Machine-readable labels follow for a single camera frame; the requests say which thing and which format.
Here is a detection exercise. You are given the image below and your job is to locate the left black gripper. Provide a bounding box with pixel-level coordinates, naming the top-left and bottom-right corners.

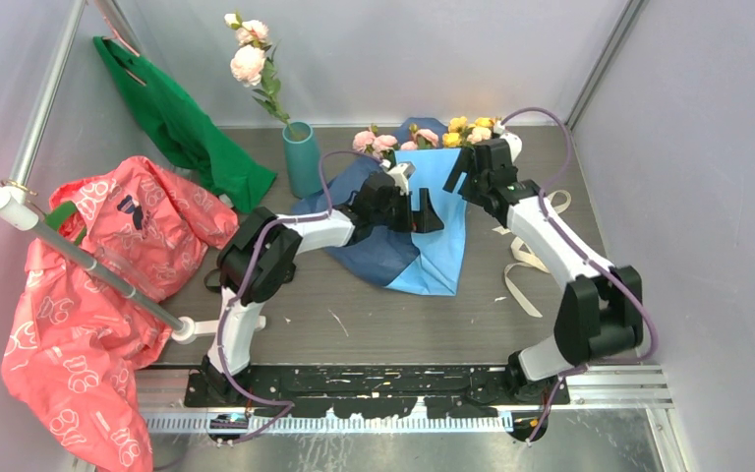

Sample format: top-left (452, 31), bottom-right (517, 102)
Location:
top-left (373, 189), bottom-right (444, 235)

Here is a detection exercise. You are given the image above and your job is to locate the blue paper bouquet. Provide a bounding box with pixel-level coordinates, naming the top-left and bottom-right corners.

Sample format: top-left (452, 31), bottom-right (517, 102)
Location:
top-left (292, 118), bottom-right (467, 296)

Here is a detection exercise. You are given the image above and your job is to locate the teal ceramic vase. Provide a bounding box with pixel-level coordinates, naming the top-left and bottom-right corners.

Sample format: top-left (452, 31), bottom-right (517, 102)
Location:
top-left (282, 121), bottom-right (321, 199)

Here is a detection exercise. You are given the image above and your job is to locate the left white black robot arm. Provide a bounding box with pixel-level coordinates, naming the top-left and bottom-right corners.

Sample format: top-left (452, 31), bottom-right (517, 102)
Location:
top-left (201, 171), bottom-right (445, 406)

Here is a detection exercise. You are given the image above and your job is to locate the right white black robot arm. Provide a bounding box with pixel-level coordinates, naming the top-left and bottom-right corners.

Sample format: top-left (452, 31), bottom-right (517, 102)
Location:
top-left (443, 136), bottom-right (644, 404)

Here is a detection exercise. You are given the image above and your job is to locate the green cloth bag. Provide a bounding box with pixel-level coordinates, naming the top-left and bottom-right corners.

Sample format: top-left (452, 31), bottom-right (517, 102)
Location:
top-left (92, 36), bottom-right (277, 212)

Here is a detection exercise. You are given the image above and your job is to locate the grey rod with white caps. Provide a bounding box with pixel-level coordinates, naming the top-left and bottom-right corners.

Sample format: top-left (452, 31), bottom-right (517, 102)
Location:
top-left (0, 186), bottom-right (266, 345)

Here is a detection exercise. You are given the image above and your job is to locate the pink printed raincoat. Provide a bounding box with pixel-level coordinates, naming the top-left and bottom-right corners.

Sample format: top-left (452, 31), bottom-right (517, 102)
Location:
top-left (1, 156), bottom-right (238, 471)

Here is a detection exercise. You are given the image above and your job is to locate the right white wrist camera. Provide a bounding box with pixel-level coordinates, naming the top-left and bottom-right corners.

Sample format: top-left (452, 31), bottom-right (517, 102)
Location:
top-left (493, 125), bottom-right (523, 164)

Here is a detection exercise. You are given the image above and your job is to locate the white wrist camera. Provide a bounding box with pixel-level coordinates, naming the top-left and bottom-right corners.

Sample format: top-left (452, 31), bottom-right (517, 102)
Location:
top-left (385, 162), bottom-right (415, 196)
top-left (493, 125), bottom-right (523, 164)

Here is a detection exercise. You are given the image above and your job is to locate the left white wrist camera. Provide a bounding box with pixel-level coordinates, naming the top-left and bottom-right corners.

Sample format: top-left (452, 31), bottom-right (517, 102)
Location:
top-left (385, 162), bottom-right (415, 196)

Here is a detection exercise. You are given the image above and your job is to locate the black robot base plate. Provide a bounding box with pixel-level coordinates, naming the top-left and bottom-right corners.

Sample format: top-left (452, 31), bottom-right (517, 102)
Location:
top-left (184, 365), bottom-right (569, 419)

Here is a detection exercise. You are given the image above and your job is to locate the aluminium rail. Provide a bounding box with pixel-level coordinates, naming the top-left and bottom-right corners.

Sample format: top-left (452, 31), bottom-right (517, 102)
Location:
top-left (136, 364), bottom-right (675, 435)

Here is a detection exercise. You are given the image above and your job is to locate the silver metal frame pole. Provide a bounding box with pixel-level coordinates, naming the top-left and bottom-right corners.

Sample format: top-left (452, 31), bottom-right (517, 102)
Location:
top-left (6, 0), bottom-right (86, 188)

